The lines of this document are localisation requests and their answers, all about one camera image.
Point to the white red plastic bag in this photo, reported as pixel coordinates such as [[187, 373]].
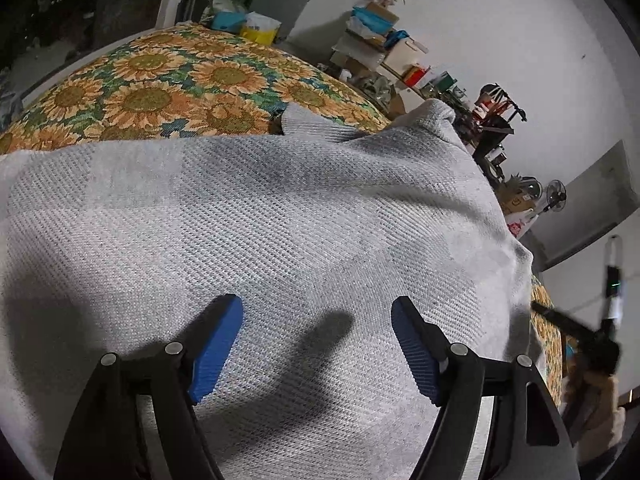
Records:
[[520, 225]]

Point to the red box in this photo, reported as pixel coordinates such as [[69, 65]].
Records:
[[416, 76]]

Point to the small cardboard box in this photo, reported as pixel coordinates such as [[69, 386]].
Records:
[[384, 12]]

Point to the red white tote bag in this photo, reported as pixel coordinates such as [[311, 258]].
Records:
[[487, 105]]

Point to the green box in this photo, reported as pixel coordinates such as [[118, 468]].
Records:
[[442, 85]]

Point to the teal bag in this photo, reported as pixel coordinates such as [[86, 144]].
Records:
[[229, 15]]

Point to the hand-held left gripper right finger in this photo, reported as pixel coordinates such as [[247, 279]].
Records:
[[415, 350]]

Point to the yellow plastic bin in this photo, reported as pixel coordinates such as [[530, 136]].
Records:
[[260, 29]]

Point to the sunflower print blanket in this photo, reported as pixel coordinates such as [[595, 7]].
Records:
[[150, 90]]

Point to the blue plastic bag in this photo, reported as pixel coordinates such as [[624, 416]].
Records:
[[372, 19]]

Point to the black standing fan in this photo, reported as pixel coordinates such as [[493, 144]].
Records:
[[556, 195]]

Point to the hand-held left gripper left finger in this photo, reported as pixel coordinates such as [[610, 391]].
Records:
[[217, 345]]

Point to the printed cardboard box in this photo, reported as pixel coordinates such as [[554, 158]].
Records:
[[516, 202]]

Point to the cluttered table with items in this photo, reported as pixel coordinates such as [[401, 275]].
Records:
[[500, 130]]

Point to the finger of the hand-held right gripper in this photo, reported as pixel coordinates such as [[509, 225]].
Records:
[[562, 319]]

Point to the grey knit sweater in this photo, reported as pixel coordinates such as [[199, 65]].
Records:
[[275, 240]]

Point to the white storage container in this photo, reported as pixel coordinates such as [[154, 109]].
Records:
[[402, 54]]

